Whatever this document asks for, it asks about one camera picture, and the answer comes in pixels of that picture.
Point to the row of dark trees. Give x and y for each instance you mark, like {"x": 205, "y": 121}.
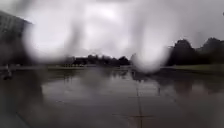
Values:
{"x": 183, "y": 53}

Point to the grass strip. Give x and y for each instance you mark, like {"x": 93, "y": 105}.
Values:
{"x": 200, "y": 68}

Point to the dark building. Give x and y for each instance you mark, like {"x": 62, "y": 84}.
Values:
{"x": 10, "y": 36}

